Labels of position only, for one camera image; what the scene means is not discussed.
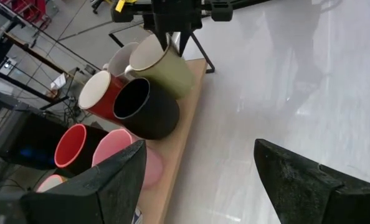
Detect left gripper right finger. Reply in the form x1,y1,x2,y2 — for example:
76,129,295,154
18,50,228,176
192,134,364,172
254,138,370,224

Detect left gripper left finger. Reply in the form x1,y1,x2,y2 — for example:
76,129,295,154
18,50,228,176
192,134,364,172
0,139,148,224

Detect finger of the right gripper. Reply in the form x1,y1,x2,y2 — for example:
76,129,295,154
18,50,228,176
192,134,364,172
156,30,171,52
178,30,192,58

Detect yellow patterned mug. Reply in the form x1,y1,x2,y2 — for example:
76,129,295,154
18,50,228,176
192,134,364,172
36,174,67,194

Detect pale green mug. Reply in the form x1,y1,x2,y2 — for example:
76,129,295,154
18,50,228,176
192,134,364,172
125,33,194,100

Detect black mug red interior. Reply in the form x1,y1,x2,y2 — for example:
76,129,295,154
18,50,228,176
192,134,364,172
54,123,110,175

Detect white mug blue pattern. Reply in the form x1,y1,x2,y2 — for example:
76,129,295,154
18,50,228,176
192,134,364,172
131,207,144,224

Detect pink mug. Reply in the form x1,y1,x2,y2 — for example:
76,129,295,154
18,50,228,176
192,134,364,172
91,128,164,190

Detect all black mug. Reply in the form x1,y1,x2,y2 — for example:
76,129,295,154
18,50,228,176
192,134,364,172
112,77,181,141

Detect red mug white interior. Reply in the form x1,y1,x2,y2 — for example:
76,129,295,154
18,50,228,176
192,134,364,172
78,70,126,126

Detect black vented equipment box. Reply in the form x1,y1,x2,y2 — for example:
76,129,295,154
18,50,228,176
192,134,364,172
2,110,69,171

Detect red metal rack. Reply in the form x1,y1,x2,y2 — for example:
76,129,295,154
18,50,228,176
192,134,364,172
2,0,50,24

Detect wooden shelf black frame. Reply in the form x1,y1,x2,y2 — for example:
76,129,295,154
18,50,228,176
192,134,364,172
108,24,217,224

